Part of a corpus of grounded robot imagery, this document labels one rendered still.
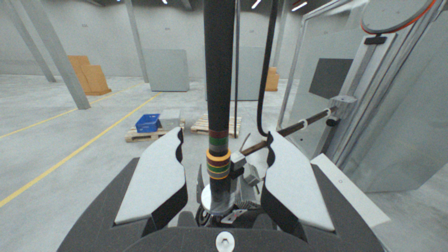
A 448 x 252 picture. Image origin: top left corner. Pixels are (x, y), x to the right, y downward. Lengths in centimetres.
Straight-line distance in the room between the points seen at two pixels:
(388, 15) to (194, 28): 1199
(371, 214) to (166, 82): 754
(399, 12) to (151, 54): 746
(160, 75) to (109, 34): 734
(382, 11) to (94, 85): 844
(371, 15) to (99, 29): 1453
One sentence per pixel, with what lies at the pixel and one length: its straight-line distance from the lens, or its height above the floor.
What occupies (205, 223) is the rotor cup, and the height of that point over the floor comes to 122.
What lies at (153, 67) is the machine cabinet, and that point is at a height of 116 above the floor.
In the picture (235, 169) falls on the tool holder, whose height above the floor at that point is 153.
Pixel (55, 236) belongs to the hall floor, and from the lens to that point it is 253.
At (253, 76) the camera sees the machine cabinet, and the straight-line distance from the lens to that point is 589.
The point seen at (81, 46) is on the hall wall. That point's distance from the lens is 1560.
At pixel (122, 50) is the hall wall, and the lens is 1403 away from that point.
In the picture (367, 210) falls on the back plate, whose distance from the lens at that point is 60.
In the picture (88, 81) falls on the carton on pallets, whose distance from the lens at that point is 853.
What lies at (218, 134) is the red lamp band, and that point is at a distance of 19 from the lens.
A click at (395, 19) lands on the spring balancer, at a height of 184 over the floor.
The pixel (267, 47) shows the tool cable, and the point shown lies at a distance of 24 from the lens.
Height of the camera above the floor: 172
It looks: 28 degrees down
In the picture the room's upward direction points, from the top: 2 degrees clockwise
